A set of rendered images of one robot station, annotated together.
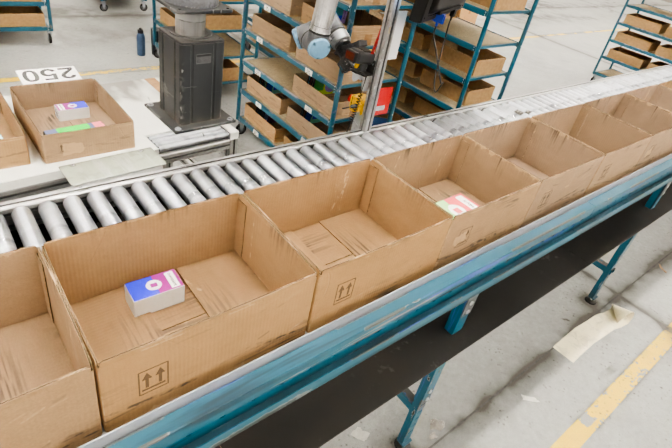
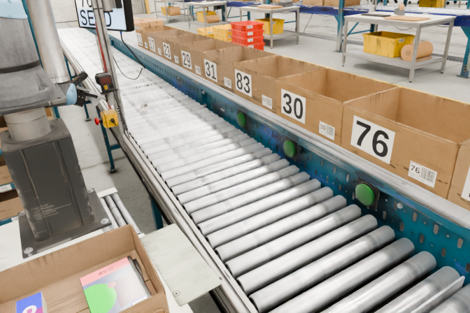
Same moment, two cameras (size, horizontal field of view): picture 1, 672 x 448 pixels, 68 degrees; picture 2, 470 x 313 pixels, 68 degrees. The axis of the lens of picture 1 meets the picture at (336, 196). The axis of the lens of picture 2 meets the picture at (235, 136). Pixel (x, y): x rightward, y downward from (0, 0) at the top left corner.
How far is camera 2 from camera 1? 1.67 m
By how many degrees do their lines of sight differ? 63
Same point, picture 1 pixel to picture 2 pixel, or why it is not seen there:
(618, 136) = (203, 48)
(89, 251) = (427, 149)
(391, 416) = not seen: hidden behind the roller
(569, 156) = (229, 57)
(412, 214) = (308, 85)
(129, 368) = not seen: outside the picture
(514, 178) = (266, 63)
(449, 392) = not seen: hidden behind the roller
